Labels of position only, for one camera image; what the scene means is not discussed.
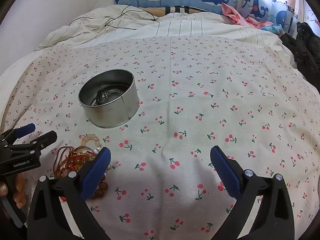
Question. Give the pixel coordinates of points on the black jacket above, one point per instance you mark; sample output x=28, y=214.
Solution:
x=305, y=50

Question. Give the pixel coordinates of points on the tan black striped pillow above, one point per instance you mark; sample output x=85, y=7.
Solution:
x=175, y=9

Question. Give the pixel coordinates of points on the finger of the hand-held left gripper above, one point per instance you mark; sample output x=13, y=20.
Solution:
x=47, y=137
x=26, y=128

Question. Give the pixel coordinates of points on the silver metal bangle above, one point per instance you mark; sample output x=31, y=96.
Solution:
x=102, y=96

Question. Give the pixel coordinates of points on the light blue cloth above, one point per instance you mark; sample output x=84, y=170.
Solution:
x=273, y=28

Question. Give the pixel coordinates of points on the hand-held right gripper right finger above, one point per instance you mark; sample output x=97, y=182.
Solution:
x=225, y=172

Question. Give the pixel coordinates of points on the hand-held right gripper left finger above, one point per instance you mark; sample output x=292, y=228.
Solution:
x=97, y=170

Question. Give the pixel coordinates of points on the pink cloth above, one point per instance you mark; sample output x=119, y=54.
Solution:
x=235, y=15

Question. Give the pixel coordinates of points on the person's left hand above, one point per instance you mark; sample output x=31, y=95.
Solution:
x=18, y=187

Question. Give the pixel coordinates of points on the white mattress sheet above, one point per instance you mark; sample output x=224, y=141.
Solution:
x=12, y=72

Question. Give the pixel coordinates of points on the round metal tin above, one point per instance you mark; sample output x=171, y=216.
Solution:
x=112, y=110

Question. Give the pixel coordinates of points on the cream striped duvet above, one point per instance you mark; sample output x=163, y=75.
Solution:
x=200, y=27

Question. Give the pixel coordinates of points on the cherry print bedsheet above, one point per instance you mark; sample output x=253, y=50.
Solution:
x=175, y=105

